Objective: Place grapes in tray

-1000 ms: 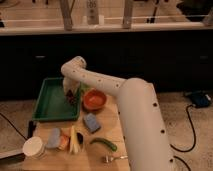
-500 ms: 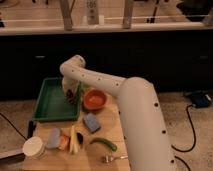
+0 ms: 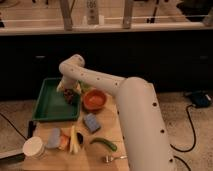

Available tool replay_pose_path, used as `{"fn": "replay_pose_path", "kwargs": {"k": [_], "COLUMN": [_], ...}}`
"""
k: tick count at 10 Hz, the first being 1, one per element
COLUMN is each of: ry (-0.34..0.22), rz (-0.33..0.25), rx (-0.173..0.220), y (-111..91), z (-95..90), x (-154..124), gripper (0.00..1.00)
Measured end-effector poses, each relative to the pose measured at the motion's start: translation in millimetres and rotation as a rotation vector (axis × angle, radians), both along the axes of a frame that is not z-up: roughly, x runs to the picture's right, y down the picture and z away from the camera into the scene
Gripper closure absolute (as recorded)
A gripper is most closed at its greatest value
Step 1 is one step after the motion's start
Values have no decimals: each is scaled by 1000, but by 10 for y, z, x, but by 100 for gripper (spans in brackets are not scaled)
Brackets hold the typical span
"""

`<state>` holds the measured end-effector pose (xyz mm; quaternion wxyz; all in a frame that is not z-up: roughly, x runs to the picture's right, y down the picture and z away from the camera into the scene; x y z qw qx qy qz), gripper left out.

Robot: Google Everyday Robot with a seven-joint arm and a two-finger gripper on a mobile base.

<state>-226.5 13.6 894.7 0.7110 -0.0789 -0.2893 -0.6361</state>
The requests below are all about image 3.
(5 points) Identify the silver fork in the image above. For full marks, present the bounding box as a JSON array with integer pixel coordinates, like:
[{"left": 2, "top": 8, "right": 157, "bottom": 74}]
[{"left": 102, "top": 155, "right": 127, "bottom": 163}]

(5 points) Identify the black left floor cable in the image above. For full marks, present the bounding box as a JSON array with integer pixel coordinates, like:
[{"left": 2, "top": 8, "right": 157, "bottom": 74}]
[{"left": 0, "top": 112, "right": 28, "bottom": 141}]

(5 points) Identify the black floor cable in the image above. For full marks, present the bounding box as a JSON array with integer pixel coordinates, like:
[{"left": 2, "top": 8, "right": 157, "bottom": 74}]
[
  {"left": 0, "top": 112, "right": 28, "bottom": 141},
  {"left": 170, "top": 104, "right": 198, "bottom": 154}
]

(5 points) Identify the orange bowl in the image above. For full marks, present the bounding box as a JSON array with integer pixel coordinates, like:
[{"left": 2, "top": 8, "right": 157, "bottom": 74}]
[{"left": 83, "top": 89, "right": 107, "bottom": 110}]

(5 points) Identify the green item behind bowl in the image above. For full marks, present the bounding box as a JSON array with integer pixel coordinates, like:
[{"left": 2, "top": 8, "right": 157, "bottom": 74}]
[{"left": 80, "top": 82, "right": 90, "bottom": 93}]

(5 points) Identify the green plastic tray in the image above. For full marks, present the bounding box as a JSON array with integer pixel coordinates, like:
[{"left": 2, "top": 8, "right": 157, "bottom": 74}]
[{"left": 32, "top": 78, "right": 81, "bottom": 122}]

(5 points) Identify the green cucumber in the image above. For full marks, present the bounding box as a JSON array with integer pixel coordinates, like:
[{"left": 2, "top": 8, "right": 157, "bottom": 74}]
[{"left": 90, "top": 137, "right": 118, "bottom": 152}]

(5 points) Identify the blue black floor device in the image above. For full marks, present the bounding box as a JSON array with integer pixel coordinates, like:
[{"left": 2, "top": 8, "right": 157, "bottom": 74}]
[{"left": 189, "top": 92, "right": 211, "bottom": 108}]

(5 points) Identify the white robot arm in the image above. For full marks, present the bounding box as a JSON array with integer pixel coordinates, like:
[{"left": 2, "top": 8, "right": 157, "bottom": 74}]
[{"left": 58, "top": 54, "right": 177, "bottom": 171}]

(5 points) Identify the blue sponge block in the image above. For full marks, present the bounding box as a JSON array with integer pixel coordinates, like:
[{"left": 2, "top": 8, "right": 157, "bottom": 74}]
[{"left": 83, "top": 113, "right": 101, "bottom": 133}]

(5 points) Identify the grey blue sponge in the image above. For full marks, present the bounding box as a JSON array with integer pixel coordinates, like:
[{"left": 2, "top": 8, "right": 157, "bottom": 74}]
[{"left": 46, "top": 128, "right": 61, "bottom": 149}]

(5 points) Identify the dark eggplant piece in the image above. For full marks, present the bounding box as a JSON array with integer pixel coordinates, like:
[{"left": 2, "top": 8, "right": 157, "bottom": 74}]
[{"left": 77, "top": 132, "right": 84, "bottom": 145}]

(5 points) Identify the white paper cup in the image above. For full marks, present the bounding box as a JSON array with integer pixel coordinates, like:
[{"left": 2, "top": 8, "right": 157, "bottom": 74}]
[{"left": 22, "top": 136, "right": 45, "bottom": 158}]

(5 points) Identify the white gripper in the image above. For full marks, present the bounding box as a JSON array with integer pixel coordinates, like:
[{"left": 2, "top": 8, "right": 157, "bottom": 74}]
[{"left": 57, "top": 77, "right": 80, "bottom": 93}]

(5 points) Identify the dark purple grape bunch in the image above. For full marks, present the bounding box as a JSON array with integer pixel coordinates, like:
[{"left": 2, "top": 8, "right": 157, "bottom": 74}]
[{"left": 63, "top": 89, "right": 75, "bottom": 104}]

